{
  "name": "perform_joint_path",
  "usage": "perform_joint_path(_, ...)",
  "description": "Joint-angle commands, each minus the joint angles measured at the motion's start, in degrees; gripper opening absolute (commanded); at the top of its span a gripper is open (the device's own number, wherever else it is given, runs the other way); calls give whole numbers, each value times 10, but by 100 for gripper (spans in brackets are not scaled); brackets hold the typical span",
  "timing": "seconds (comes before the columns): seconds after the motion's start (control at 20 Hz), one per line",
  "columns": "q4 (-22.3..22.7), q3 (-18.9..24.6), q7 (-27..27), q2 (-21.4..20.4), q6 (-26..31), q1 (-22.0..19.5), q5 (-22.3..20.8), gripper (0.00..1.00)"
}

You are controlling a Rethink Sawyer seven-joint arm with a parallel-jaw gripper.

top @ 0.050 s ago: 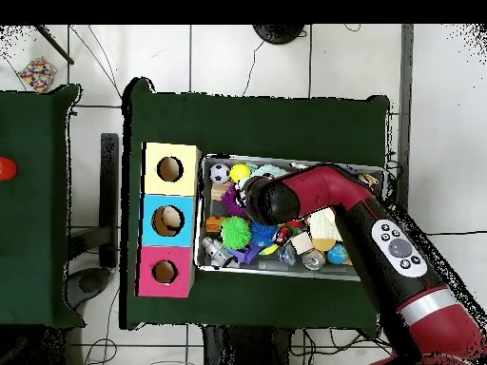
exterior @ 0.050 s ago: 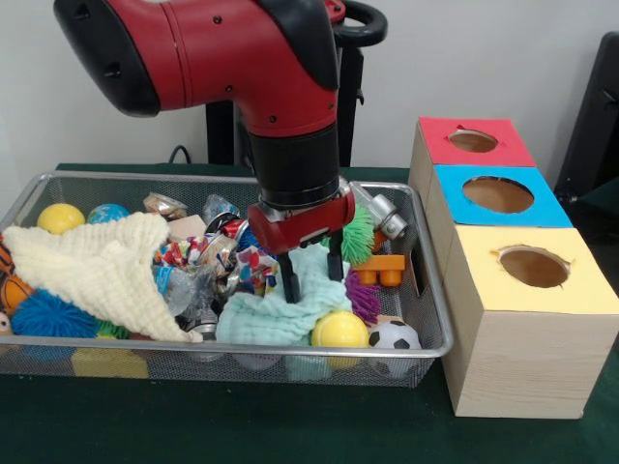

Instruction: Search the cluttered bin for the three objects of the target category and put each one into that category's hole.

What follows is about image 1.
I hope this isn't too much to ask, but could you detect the purple spiky rubber ball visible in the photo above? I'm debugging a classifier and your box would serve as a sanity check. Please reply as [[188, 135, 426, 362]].
[[220, 185, 250, 219]]

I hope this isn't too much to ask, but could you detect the silver mesh bin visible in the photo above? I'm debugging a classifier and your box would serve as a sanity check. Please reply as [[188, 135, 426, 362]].
[[193, 153, 389, 282]]

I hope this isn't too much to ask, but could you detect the yellow tennis ball toy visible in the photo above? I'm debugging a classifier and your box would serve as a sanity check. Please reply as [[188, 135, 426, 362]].
[[228, 163, 252, 183]]

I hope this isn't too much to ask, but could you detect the thin black rod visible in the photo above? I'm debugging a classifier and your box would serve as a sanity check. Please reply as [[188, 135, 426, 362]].
[[33, 25, 75, 66]]

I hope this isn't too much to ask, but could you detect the grey metal pole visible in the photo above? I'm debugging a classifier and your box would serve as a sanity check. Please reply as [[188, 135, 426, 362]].
[[397, 24, 415, 157]]

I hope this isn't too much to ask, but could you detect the mint green muslin cloth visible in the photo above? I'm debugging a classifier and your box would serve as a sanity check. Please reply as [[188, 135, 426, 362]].
[[246, 163, 288, 180]]

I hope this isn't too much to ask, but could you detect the green spiky rubber ball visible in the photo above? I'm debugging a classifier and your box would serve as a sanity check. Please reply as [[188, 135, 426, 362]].
[[219, 215, 252, 251]]

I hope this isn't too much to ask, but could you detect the blue globe ball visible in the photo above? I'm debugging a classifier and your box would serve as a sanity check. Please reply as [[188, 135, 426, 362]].
[[326, 243, 349, 266]]

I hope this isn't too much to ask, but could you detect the blue spiky rubber ball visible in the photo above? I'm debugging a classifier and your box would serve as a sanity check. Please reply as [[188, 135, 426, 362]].
[[248, 221, 280, 248]]

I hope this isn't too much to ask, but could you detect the multicoloured patterned bag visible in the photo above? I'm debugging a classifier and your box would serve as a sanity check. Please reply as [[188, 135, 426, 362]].
[[16, 55, 58, 93]]

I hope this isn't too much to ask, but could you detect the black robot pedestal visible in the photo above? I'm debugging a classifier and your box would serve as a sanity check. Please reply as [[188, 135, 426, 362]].
[[201, 324, 296, 365]]

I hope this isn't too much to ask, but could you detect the dark green table cloth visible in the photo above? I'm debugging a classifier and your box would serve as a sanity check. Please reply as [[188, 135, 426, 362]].
[[119, 77, 391, 330], [0, 84, 86, 328]]

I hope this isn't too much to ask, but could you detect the orange toy brick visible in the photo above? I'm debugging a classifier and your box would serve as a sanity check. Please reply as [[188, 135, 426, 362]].
[[205, 215, 227, 234]]

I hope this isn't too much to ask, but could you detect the black upright panel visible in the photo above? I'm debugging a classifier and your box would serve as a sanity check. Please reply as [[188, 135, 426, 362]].
[[98, 132, 120, 269]]

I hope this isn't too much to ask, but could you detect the dark grey round base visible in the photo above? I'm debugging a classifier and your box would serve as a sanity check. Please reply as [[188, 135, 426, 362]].
[[66, 267, 111, 309]]

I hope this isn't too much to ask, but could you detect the wooden box with three holes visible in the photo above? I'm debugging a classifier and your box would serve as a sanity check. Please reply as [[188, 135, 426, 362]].
[[134, 142, 203, 298]]

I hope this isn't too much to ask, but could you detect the small soccer ball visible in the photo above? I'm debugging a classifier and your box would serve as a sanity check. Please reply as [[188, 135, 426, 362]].
[[209, 163, 232, 185]]

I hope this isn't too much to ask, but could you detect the black round stand base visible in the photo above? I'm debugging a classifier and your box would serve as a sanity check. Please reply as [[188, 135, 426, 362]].
[[251, 24, 306, 46]]

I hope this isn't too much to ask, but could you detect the red-orange round object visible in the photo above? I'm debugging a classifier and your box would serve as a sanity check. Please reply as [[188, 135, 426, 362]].
[[0, 156, 18, 182]]

